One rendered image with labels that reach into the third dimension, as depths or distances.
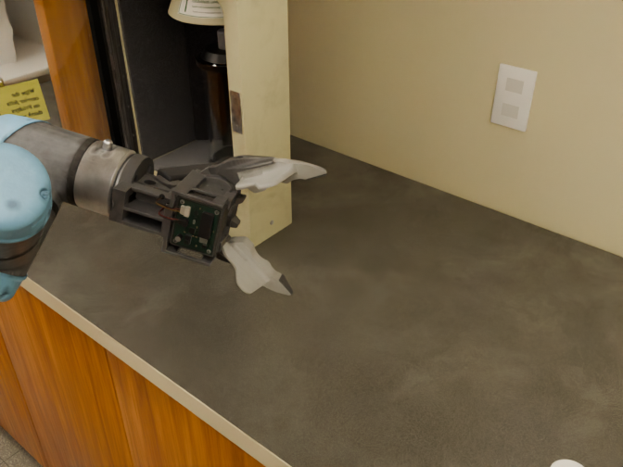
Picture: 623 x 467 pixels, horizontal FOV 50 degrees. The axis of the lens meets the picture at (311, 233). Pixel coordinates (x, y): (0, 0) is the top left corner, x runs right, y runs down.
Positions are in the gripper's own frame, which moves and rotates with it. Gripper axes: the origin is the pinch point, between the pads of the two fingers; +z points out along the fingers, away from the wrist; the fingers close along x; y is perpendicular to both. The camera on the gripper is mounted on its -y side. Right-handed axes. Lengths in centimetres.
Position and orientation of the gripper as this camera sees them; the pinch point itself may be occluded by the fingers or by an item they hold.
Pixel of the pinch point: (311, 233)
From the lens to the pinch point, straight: 71.3
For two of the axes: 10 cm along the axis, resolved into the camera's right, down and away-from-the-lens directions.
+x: 2.5, -8.6, -4.4
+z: 9.5, 3.0, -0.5
